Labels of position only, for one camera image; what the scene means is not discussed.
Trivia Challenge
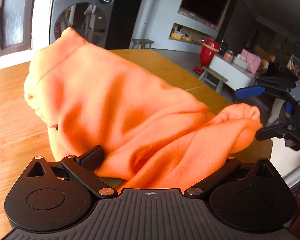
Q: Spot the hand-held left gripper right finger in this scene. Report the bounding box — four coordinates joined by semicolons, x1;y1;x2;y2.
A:
184;156;277;199

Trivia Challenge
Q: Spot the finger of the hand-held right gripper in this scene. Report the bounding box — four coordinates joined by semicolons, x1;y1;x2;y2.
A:
255;120;295;141
235;76;300;102

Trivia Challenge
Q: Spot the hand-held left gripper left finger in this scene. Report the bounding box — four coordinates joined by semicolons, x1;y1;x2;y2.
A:
27;145;118;198

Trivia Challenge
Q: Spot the orange pumpkin costume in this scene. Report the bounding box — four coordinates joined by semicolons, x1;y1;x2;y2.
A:
24;27;263;189

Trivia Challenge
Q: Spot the white low bench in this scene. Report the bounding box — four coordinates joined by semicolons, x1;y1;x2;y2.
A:
199;54;262;93

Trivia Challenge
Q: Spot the white storage box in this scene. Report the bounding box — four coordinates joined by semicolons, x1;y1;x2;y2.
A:
232;55;248;69

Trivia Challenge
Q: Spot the pink box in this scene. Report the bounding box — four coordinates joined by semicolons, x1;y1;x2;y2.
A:
241;49;262;73

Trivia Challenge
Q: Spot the person's light clothing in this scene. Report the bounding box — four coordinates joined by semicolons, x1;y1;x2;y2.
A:
269;97;300;188

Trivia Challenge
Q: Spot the red vase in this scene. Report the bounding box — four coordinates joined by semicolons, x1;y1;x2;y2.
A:
192;39;220;75

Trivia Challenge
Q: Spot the black television screen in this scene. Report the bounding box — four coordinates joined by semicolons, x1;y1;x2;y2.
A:
179;0;229;26

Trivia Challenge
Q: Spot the small wooden stool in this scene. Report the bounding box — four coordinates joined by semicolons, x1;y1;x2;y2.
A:
132;38;155;50

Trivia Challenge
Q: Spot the frosted glass door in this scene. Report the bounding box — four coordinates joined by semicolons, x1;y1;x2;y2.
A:
0;0;38;60

